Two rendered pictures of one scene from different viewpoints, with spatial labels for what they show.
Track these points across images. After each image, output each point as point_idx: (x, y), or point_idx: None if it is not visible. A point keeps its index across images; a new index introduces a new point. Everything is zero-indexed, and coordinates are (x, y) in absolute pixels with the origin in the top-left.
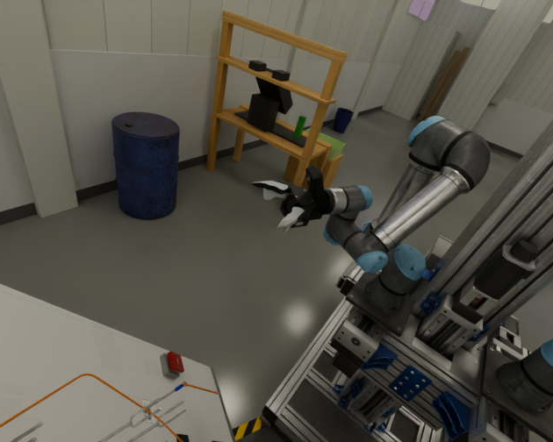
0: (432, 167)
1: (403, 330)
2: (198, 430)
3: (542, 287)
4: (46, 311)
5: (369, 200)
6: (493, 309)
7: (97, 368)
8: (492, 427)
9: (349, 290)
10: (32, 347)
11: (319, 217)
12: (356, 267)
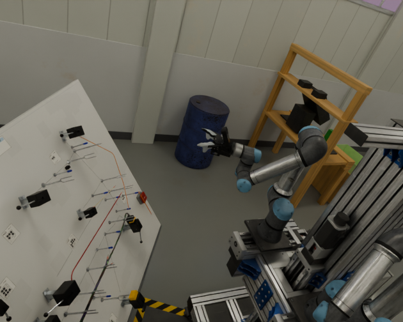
0: None
1: (265, 250)
2: None
3: (354, 252)
4: (111, 142)
5: (258, 157)
6: (330, 264)
7: (116, 169)
8: (280, 317)
9: None
10: (103, 147)
11: (229, 156)
12: None
